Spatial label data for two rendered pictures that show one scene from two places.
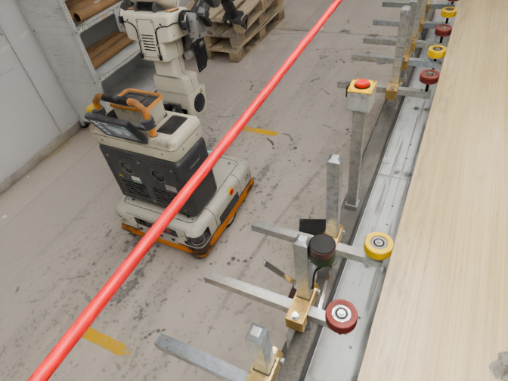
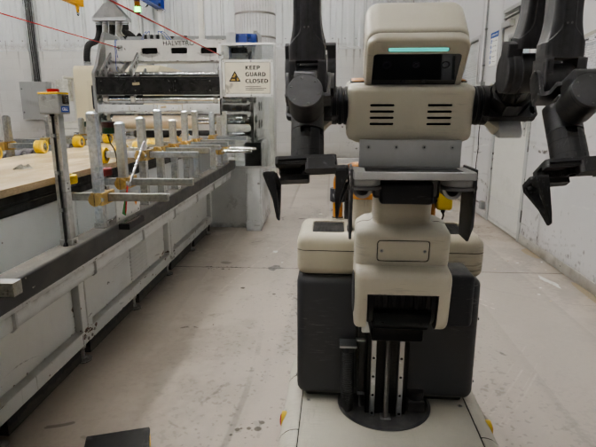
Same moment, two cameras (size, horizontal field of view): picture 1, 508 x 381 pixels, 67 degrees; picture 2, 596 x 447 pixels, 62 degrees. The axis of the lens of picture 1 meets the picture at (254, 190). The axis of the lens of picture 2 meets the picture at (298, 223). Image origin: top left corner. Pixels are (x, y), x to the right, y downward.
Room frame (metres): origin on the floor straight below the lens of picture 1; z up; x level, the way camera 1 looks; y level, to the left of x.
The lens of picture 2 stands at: (2.85, -0.47, 1.17)
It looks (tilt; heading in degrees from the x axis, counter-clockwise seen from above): 13 degrees down; 151
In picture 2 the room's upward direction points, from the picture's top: straight up
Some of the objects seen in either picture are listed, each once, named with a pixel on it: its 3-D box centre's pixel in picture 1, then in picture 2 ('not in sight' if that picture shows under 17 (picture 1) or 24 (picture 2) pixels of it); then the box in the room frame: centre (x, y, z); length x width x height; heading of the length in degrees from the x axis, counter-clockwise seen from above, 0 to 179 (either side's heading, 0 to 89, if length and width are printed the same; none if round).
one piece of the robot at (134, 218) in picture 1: (156, 225); not in sight; (1.49, 0.58, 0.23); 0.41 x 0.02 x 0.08; 57
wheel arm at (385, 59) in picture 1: (393, 60); not in sight; (1.81, -0.83, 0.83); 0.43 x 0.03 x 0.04; 58
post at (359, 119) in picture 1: (355, 161); (62, 181); (0.98, -0.37, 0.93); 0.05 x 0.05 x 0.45; 58
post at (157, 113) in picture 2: not in sight; (160, 154); (0.12, 0.17, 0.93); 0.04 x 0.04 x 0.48; 58
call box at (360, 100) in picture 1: (360, 96); (54, 104); (0.98, -0.36, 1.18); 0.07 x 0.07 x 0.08; 58
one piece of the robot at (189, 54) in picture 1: (178, 47); (408, 189); (2.02, 0.26, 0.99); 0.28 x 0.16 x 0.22; 57
